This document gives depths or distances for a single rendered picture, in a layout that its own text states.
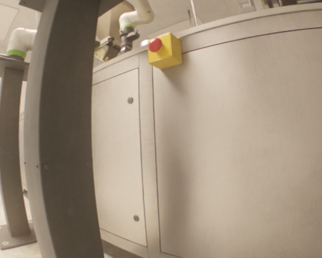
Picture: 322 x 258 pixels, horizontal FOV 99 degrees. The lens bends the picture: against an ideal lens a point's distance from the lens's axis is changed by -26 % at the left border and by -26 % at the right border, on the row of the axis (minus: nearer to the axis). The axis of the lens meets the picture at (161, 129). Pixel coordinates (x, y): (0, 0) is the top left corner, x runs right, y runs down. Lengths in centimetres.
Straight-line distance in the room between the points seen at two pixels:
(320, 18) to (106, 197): 85
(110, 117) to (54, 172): 35
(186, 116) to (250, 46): 24
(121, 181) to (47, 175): 33
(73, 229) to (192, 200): 29
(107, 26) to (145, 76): 86
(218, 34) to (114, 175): 53
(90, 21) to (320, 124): 56
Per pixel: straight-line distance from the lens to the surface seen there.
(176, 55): 49
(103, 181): 69
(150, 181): 54
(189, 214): 50
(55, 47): 39
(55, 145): 35
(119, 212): 67
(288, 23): 50
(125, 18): 126
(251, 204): 45
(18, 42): 117
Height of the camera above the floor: 49
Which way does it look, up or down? 4 degrees up
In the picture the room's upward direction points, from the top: 3 degrees counter-clockwise
